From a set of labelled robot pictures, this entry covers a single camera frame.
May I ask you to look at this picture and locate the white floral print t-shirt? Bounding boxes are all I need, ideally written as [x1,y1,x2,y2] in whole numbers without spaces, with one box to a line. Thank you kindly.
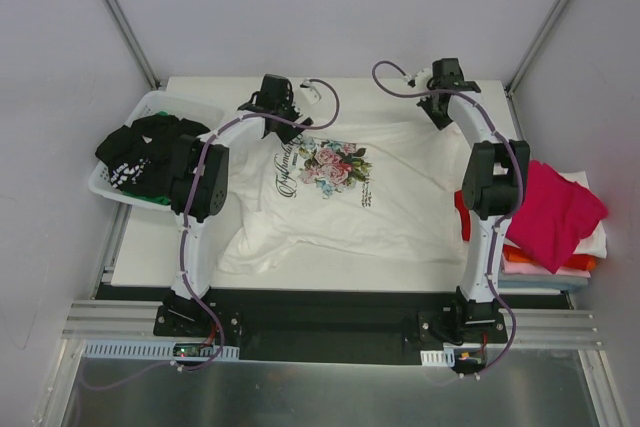
[218,121,469,274]

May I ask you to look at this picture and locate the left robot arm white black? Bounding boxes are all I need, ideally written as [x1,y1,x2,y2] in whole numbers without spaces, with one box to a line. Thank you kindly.
[158,74,313,337]

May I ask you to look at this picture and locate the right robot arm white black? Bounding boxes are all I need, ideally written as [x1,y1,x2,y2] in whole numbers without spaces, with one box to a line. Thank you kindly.
[418,58,530,346]

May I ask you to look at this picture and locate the white plastic laundry basket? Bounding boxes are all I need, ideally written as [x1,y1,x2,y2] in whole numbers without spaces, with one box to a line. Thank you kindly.
[88,91,225,211]

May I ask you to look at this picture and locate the red t-shirt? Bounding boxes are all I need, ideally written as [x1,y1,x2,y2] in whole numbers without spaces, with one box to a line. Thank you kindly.
[454,190,471,242]

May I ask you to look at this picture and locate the black printed t-shirt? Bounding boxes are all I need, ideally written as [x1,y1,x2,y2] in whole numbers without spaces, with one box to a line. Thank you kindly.
[95,112,209,205]

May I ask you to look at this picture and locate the magenta t-shirt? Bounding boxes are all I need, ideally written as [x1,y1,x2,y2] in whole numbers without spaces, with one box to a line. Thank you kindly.
[506,160,609,274]

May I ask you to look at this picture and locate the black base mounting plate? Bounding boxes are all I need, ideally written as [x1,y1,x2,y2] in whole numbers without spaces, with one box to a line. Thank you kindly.
[153,289,507,365]

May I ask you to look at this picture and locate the pink folded t-shirt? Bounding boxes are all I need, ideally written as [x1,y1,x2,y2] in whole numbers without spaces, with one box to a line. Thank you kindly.
[503,260,591,279]

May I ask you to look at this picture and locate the light blue folded t-shirt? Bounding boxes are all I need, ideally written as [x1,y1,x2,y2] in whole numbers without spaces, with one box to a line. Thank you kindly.
[499,274,589,292]

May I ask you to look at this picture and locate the orange folded t-shirt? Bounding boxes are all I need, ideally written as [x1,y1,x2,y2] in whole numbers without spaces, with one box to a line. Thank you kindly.
[503,245,596,272]

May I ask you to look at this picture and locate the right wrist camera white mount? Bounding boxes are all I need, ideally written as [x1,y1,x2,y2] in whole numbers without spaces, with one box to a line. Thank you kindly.
[407,67,433,91]

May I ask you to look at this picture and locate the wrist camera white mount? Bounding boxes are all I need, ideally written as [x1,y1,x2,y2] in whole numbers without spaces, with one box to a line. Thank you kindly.
[407,67,433,91]
[299,78,322,106]

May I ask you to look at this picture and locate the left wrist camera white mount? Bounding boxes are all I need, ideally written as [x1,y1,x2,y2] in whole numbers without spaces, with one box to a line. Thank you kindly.
[299,78,322,106]

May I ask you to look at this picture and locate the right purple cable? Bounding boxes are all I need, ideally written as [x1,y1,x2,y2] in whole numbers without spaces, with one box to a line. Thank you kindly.
[371,60,526,387]

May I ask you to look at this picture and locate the purple cable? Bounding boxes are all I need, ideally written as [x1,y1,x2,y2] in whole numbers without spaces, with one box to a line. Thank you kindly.
[79,78,342,390]
[371,60,526,387]

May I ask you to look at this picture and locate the right aluminium frame post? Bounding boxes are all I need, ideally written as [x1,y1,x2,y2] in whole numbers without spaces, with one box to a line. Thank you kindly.
[505,0,574,98]

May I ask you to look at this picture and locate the aluminium frame post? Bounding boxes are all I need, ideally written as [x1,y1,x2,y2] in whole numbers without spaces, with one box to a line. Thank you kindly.
[505,0,574,98]
[102,0,161,90]

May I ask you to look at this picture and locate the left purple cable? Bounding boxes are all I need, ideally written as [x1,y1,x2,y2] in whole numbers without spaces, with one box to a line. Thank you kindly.
[79,78,342,390]

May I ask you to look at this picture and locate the left aluminium frame post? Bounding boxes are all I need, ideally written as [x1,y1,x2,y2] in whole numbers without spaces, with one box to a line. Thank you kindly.
[102,0,161,90]

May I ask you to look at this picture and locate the right grey cable duct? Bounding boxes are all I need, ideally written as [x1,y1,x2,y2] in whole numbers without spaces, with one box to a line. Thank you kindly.
[420,349,455,368]

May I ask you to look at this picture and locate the grey cable duct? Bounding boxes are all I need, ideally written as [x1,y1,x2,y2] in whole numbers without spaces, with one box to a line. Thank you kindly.
[83,340,240,362]
[420,349,455,368]

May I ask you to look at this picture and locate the aluminium rail profile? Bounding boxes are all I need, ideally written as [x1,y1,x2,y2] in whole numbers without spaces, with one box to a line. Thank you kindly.
[62,300,605,350]

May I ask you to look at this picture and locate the left grey cable duct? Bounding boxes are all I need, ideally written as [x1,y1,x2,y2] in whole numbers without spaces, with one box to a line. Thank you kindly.
[83,340,240,362]

